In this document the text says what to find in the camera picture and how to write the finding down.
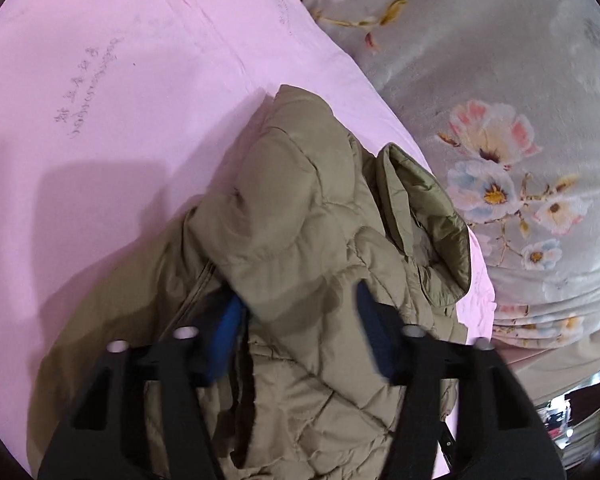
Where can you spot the beige mattress edge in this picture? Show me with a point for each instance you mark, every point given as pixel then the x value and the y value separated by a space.
pixel 560 365

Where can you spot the khaki quilted puffer jacket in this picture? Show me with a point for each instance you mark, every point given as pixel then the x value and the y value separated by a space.
pixel 300 220

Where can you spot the grey floral blanket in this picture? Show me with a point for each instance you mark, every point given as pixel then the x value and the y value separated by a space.
pixel 480 60

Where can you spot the pink bed sheet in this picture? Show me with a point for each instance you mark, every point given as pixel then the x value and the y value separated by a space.
pixel 120 85

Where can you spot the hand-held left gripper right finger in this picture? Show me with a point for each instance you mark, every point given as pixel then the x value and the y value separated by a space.
pixel 375 330

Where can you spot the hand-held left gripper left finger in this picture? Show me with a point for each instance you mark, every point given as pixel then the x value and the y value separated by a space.
pixel 226 332

